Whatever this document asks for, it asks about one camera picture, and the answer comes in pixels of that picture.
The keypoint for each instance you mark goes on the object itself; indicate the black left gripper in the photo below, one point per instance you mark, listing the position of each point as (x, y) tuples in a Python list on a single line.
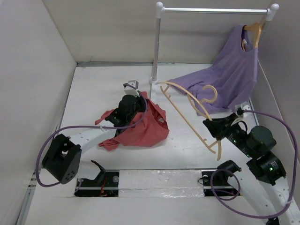
[(142, 101)]

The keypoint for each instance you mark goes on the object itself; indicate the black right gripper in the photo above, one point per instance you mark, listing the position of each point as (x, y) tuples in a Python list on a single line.
[(218, 127)]

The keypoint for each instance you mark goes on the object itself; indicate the light wooden hanger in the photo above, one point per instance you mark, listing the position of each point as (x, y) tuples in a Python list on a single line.
[(189, 107)]

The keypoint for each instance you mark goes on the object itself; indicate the red t shirt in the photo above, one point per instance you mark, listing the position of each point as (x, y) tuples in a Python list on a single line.
[(152, 130)]

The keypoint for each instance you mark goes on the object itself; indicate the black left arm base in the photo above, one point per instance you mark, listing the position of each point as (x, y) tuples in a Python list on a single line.
[(105, 184)]

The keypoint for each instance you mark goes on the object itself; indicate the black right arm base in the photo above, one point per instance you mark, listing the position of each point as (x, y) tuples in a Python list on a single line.
[(222, 188)]

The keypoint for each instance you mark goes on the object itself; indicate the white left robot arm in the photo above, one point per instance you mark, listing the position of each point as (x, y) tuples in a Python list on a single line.
[(63, 158)]

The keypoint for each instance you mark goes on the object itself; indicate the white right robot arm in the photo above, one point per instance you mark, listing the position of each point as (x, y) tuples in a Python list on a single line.
[(279, 207)]

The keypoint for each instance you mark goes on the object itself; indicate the purple t shirt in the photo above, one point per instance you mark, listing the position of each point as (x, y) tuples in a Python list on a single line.
[(233, 74)]

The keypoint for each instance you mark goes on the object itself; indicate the orange wooden hanger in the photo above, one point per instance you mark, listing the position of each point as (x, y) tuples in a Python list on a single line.
[(256, 28)]

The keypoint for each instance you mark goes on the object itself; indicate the white metal clothes rack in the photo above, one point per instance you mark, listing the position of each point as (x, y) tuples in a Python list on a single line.
[(160, 9)]

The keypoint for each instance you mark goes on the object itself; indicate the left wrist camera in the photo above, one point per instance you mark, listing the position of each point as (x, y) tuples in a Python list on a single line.
[(131, 88)]

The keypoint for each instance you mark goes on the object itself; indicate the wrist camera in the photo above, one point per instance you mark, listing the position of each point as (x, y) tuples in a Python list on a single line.
[(131, 88), (242, 108)]

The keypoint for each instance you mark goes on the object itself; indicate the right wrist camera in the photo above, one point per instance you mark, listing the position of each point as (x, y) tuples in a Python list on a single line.
[(242, 108)]

